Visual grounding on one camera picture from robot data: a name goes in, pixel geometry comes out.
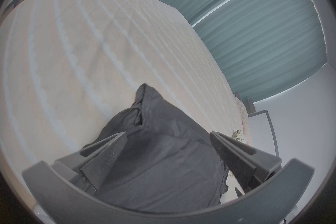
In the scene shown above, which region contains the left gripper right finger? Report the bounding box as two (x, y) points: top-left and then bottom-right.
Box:
(209, 132), (283, 193)

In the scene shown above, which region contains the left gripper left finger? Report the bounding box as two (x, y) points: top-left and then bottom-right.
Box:
(54, 132), (128, 193)

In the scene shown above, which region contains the black long-sleeved shirt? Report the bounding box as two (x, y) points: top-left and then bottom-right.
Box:
(93, 83), (231, 213)

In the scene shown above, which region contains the bed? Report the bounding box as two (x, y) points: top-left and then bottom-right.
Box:
(0, 0), (278, 211)

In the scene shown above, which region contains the white printed garment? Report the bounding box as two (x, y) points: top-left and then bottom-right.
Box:
(232, 129), (249, 144)

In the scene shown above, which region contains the grey bedside table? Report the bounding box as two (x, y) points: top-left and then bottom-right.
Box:
(234, 92), (256, 114)

